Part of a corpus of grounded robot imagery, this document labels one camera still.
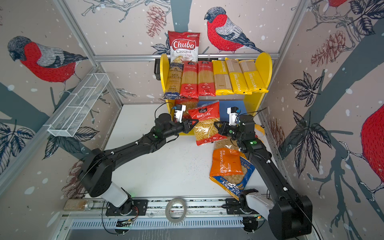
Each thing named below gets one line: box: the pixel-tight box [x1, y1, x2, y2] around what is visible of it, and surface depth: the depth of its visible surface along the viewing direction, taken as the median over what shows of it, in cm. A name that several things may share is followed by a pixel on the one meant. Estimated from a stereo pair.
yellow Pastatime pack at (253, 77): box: [238, 59, 269, 93], surface depth 75 cm
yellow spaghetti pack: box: [212, 60, 234, 96], surface depth 74 cm
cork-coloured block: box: [63, 198, 87, 212], surface depth 73 cm
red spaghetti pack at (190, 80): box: [179, 60, 199, 99], surface depth 74 cm
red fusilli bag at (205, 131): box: [188, 100, 228, 146], surface depth 78 cm
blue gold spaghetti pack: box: [163, 56, 184, 100], surface depth 74 cm
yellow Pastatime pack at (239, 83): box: [225, 57, 253, 95], surface depth 75 cm
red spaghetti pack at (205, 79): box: [197, 61, 217, 97], surface depth 74 cm
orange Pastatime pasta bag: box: [209, 137, 244, 177], surface depth 86 cm
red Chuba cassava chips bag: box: [167, 30, 201, 63], surface depth 85 cm
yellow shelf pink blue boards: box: [159, 53, 273, 136], surface depth 72 cm
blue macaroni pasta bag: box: [209, 152, 256, 201], surface depth 81 cm
